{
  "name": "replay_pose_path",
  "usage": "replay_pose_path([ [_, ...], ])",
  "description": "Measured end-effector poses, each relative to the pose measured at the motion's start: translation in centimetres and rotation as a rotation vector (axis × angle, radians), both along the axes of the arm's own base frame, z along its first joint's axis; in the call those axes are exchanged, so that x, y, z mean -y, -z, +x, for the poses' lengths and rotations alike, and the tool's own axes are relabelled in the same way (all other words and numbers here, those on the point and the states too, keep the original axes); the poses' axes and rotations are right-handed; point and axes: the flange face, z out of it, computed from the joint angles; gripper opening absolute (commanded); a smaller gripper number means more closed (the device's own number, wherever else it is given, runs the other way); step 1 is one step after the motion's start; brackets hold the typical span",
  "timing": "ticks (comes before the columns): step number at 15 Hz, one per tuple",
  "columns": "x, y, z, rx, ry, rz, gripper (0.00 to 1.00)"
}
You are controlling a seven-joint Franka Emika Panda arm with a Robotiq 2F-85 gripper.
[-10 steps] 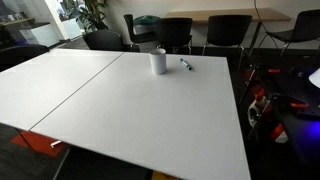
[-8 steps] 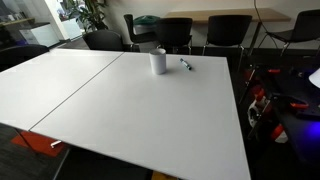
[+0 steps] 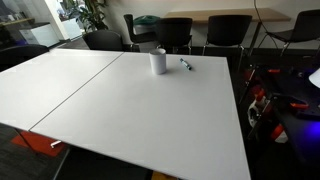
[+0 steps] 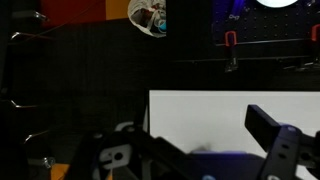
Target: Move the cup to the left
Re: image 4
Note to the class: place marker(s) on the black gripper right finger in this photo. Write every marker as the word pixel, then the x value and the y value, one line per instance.
pixel 263 126

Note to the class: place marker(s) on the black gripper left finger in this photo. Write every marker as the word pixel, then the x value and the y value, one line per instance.
pixel 160 158

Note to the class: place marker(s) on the orange black clamp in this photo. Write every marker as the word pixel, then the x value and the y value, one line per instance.
pixel 230 50
pixel 316 33

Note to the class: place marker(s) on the black perforated robot table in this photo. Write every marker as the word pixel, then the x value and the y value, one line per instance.
pixel 266 23

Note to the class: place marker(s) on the black chair chrome legs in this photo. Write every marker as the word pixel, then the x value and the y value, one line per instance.
pixel 30 36

